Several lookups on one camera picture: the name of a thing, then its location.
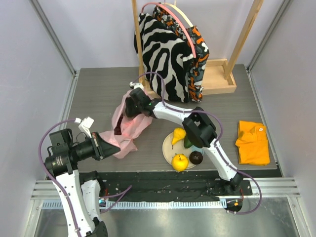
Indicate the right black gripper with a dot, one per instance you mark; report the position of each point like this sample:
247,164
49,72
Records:
131,106

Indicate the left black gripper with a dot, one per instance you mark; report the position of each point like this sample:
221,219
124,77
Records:
100,148

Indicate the pink plastic bag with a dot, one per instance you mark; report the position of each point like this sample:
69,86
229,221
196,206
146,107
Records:
131,128

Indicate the fake yellow pear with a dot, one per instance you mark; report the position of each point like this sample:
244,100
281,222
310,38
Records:
178,135

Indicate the fake green avocado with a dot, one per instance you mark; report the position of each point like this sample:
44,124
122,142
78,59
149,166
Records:
187,143

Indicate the fake mangosteen green leaves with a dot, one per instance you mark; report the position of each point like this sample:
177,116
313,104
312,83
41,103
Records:
196,157

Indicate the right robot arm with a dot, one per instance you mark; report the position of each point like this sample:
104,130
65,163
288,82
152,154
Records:
199,128

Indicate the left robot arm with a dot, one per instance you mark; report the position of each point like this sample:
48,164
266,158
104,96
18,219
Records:
79,194

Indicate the fake red grape bunch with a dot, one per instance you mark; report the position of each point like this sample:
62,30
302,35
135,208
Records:
117,129

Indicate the fake orange fruit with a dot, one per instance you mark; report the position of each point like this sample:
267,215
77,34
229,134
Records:
180,162

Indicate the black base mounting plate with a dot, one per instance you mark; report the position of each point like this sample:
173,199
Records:
169,186

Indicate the black white zebra garment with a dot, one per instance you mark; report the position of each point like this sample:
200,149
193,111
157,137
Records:
168,56

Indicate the cream and blue plate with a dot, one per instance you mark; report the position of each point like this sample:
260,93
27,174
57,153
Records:
169,151

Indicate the orange black patterned garment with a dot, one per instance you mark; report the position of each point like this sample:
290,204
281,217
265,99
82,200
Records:
196,72

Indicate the wooden clothes rack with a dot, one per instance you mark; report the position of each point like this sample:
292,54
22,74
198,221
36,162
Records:
218,75

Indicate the pink hanger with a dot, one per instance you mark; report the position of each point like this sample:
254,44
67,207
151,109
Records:
177,20

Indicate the cream wooden hanger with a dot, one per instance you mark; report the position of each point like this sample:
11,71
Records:
180,12

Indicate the orange folded cloth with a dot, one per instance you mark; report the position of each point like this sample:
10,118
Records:
252,143

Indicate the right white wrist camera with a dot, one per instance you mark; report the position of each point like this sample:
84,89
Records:
136,85

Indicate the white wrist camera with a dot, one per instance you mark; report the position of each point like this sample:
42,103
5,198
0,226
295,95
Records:
84,125
136,85

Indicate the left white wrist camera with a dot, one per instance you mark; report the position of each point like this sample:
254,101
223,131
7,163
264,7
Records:
84,125

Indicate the white slotted cable duct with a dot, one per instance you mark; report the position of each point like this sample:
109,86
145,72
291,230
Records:
56,204

